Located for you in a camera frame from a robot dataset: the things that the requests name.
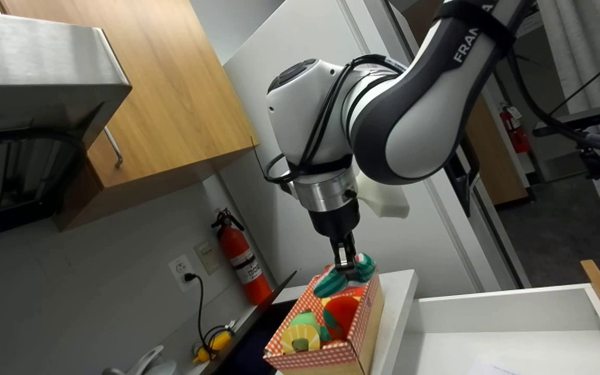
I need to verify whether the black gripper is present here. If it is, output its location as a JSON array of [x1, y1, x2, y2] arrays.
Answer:
[[306, 204, 362, 270]]

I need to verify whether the white drawer wooden front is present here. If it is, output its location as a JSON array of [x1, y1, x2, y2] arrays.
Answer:
[[387, 259, 600, 375]]

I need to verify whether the orange plush toy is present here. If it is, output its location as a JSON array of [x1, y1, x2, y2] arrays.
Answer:
[[323, 294, 366, 343]]

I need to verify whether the yellow green plush toy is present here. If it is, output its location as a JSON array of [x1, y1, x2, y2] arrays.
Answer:
[[276, 309, 331, 359]]

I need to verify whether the red checkered cardboard basket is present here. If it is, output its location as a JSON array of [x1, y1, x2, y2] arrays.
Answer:
[[261, 265, 387, 375]]

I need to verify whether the black cooktop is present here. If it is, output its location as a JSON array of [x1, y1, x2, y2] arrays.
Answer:
[[204, 269, 299, 375]]

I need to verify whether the small yellow object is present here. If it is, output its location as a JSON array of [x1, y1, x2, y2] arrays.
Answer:
[[192, 325, 237, 367]]

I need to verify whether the wooden door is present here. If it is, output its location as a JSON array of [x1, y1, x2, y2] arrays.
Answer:
[[465, 102, 528, 209]]

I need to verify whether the small red fire extinguisher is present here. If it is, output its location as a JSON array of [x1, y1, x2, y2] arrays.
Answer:
[[497, 102, 533, 156]]

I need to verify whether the tall white refrigerator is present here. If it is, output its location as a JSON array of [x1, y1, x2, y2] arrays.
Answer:
[[216, 0, 533, 294]]

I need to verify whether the wooden upper cabinet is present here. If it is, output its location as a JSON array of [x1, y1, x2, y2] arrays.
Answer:
[[0, 0, 261, 231]]

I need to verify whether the stainless steel range hood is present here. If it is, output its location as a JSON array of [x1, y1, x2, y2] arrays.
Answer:
[[0, 5, 132, 243]]

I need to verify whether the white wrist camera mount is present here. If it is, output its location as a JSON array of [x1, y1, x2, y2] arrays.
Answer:
[[352, 173, 413, 219]]

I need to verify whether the white wall switch plate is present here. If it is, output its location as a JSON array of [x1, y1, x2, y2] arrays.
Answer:
[[194, 238, 224, 278]]

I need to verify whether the black power cable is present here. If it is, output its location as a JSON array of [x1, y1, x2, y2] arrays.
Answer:
[[184, 270, 236, 357]]

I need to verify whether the white wall outlet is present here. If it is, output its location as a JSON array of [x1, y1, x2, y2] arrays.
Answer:
[[166, 252, 201, 294]]

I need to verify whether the silver upper cabinet handle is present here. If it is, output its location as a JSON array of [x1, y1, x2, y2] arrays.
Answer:
[[101, 126, 125, 170]]

